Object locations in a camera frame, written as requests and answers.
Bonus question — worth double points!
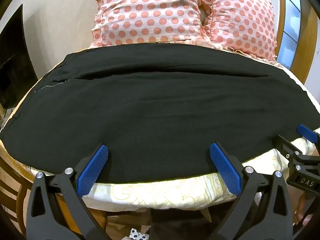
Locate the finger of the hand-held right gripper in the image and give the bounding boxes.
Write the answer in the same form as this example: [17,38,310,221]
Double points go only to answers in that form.
[276,134,302,161]
[297,124,320,144]

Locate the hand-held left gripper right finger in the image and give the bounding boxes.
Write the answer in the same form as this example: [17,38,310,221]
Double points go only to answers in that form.
[209,142,293,240]

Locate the dark cloth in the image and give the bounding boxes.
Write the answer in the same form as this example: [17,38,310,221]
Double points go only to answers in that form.
[147,204,213,240]

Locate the wide polka dot pillow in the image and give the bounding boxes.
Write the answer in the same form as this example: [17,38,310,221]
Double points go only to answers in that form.
[90,0,213,49]

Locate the yellow patterned bed sheet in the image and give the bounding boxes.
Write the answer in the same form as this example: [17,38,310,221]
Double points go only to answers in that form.
[0,52,320,211]

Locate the wooden bed frame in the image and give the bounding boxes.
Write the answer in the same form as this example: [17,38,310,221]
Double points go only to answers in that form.
[0,140,34,220]

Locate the black television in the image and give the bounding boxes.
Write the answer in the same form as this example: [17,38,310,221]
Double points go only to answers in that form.
[0,4,38,110]

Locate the white black dotted cloth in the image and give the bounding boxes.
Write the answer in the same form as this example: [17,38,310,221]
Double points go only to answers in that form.
[126,227,150,240]

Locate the black pants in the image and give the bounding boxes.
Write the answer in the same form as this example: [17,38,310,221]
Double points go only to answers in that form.
[0,42,304,184]

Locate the small polka dot pillow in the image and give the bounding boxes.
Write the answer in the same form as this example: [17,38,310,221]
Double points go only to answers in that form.
[199,0,278,64]

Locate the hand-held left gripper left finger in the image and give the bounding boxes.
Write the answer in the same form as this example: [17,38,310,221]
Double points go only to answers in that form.
[26,144,109,240]

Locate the person's right hand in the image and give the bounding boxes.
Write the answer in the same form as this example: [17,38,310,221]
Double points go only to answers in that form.
[295,194,315,228]

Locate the glass window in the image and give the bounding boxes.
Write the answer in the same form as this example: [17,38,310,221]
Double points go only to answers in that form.
[277,0,308,71]

